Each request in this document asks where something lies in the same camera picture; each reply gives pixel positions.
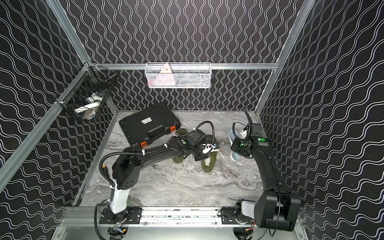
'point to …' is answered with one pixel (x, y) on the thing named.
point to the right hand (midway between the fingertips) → (234, 146)
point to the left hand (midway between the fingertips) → (207, 149)
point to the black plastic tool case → (140, 128)
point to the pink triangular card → (165, 77)
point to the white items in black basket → (89, 111)
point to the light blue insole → (234, 155)
